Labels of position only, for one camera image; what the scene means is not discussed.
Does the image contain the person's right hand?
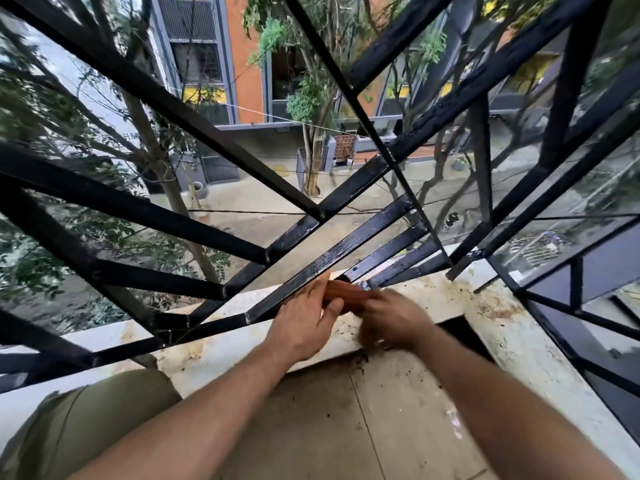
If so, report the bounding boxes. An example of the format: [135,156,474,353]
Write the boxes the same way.
[357,288,437,352]

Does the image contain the person's left hand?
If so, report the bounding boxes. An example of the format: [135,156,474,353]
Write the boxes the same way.
[263,271,346,365]

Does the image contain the orange wooden tool handle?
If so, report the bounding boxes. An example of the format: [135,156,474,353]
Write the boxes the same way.
[322,280,382,315]

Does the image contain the person's right forearm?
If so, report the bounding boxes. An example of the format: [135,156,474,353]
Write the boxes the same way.
[413,325,629,480]

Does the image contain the person's left forearm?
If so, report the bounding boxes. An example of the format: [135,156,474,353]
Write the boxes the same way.
[70,341,304,480]

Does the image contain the slim tree with green leaves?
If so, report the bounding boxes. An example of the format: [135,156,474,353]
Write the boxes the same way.
[242,0,382,198]

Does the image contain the leaning tree with thin trunk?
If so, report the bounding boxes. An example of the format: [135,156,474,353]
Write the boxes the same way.
[0,0,237,336]

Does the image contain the black metal window grille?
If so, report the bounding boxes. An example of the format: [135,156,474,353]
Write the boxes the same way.
[0,0,640,445]

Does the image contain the orange and grey building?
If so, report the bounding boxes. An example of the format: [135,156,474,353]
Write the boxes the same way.
[149,0,568,133]

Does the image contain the olive green trousers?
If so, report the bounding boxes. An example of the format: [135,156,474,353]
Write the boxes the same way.
[0,368,184,480]

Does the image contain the thin black cable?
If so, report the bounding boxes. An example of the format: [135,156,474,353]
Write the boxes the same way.
[189,209,383,216]

